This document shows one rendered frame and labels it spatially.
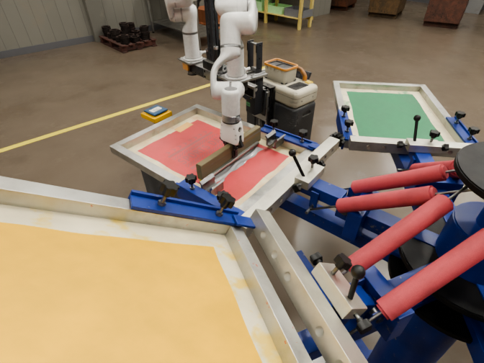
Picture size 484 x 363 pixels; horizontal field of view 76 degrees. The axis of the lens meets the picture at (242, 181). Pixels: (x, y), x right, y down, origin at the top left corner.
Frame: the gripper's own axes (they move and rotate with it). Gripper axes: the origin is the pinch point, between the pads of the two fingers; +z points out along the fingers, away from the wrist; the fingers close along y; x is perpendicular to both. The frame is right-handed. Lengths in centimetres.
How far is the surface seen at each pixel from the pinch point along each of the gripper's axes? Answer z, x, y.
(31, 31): 40, -164, 641
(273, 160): 5.1, -13.1, -14.0
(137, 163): 3.4, 29.2, 29.9
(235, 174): 6.1, 6.1, -7.0
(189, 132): 4.3, -7.0, 35.3
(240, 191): 6.7, 13.6, -15.9
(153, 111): 2, -10, 67
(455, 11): 17, -812, 35
